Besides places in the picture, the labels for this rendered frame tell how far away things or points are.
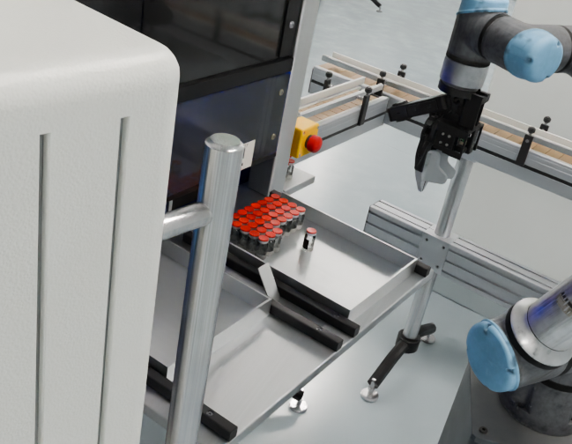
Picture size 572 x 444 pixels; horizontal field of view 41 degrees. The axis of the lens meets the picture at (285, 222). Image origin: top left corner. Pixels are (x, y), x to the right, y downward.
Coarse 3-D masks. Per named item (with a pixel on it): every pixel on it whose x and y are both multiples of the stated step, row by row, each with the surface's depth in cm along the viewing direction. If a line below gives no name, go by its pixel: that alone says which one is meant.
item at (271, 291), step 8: (264, 264) 136; (264, 272) 136; (264, 280) 136; (272, 280) 137; (264, 288) 136; (272, 288) 137; (272, 296) 137; (288, 304) 137; (296, 312) 135; (304, 312) 136; (312, 320) 134
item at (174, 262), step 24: (168, 240) 142; (168, 264) 141; (168, 288) 135; (240, 288) 135; (168, 312) 129; (240, 312) 132; (264, 312) 132; (168, 336) 123; (216, 336) 121; (168, 360) 118
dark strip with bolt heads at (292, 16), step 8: (288, 0) 146; (296, 0) 148; (288, 8) 147; (296, 8) 149; (288, 16) 148; (296, 16) 150; (288, 24) 149; (296, 24) 151; (288, 32) 150; (288, 40) 151; (280, 48) 150; (288, 48) 153; (280, 56) 151; (272, 136) 161
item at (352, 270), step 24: (312, 216) 164; (288, 240) 156; (336, 240) 160; (360, 240) 159; (288, 264) 148; (312, 264) 150; (336, 264) 151; (360, 264) 153; (384, 264) 155; (408, 264) 150; (312, 288) 137; (336, 288) 144; (360, 288) 145; (384, 288) 143; (360, 312) 138
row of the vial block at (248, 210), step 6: (264, 198) 160; (270, 198) 161; (276, 198) 162; (252, 204) 157; (258, 204) 158; (264, 204) 158; (240, 210) 154; (246, 210) 155; (252, 210) 155; (258, 210) 157; (234, 216) 152; (240, 216) 152
